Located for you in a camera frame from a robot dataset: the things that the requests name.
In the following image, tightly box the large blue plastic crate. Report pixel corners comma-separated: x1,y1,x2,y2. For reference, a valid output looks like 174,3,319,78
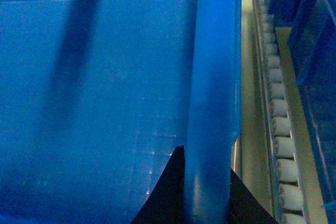
1,0,241,223

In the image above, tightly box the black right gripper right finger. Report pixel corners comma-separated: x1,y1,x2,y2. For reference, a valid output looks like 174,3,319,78
229,169,278,224

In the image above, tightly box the blue crate on right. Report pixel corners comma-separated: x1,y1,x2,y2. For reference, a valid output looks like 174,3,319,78
268,0,335,212

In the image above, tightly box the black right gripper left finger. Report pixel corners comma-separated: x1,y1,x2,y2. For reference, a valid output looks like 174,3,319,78
131,146,185,223

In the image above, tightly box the white roller track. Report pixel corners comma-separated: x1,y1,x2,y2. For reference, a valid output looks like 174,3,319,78
253,0,310,223

